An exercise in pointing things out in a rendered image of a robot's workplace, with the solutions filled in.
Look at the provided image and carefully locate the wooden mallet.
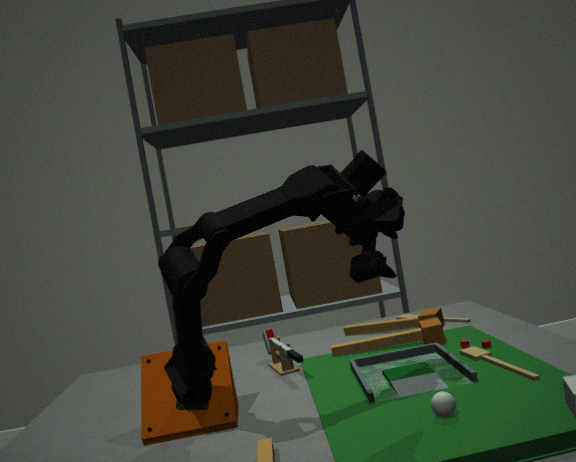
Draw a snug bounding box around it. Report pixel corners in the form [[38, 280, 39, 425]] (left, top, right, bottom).
[[257, 438, 275, 462], [331, 317, 446, 357], [344, 307, 445, 336]]

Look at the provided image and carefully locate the green putting mat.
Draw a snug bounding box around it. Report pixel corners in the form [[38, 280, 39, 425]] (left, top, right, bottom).
[[301, 325, 576, 462]]

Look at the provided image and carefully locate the grey ball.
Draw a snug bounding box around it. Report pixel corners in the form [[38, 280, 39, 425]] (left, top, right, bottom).
[[431, 391, 456, 417]]

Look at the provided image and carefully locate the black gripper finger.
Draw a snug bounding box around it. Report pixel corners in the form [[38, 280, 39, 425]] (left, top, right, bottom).
[[378, 230, 398, 239], [379, 256, 397, 278]]

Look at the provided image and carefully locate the red putter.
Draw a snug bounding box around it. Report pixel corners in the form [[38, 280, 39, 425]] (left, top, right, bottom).
[[262, 330, 304, 363]]

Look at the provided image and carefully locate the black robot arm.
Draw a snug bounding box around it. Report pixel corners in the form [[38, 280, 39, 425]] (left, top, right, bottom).
[[159, 150, 405, 410]]

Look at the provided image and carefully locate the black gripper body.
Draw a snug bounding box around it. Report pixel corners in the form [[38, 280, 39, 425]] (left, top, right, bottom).
[[335, 189, 385, 283]]

